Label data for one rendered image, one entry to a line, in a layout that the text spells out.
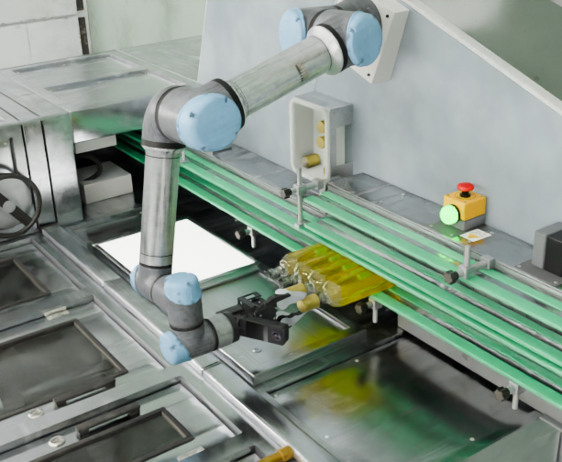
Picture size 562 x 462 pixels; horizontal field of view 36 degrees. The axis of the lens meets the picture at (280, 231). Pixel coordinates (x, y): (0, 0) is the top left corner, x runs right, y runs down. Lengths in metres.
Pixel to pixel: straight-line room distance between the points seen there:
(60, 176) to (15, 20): 2.87
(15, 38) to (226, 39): 2.98
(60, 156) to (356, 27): 1.27
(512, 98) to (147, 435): 1.08
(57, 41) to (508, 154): 4.17
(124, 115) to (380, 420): 1.45
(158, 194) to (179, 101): 0.24
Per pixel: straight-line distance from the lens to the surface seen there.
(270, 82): 1.84
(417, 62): 2.17
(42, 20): 5.78
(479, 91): 2.04
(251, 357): 2.11
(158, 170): 1.89
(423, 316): 2.08
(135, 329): 2.31
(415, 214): 2.15
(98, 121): 2.91
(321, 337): 2.17
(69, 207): 2.96
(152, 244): 1.93
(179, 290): 1.84
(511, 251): 1.99
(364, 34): 1.96
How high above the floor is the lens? 2.20
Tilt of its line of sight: 31 degrees down
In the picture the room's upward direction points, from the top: 108 degrees counter-clockwise
